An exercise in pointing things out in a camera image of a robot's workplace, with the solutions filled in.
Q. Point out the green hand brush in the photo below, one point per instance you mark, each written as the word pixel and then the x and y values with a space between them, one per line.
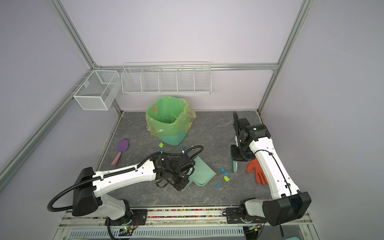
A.
pixel 234 166

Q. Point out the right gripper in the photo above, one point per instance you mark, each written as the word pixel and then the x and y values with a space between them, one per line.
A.
pixel 237 157

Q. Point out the purple pink spatula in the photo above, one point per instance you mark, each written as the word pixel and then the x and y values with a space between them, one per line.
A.
pixel 122 147

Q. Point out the red rubber glove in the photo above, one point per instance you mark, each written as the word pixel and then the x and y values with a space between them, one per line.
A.
pixel 255 166

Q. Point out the paper scraps cluster front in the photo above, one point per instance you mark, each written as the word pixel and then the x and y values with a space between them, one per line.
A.
pixel 225 177

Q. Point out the green trash bin with bag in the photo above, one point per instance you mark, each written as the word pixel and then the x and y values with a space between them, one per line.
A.
pixel 169 119

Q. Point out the green dustpan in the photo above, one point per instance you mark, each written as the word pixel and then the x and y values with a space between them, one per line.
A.
pixel 202 174

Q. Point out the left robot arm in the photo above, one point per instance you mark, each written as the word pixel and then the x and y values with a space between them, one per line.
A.
pixel 89 196

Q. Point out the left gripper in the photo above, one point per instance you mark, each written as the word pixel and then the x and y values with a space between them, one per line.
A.
pixel 180 187

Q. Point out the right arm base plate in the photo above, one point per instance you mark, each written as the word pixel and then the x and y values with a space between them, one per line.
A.
pixel 233 216

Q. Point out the long white wire basket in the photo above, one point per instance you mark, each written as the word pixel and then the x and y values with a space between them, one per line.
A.
pixel 167 78

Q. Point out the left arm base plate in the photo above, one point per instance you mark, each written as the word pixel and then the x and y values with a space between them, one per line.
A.
pixel 138 217

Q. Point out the small white mesh basket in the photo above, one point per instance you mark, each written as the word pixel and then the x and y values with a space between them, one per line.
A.
pixel 99 90

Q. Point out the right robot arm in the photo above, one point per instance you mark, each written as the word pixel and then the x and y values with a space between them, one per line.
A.
pixel 288 203

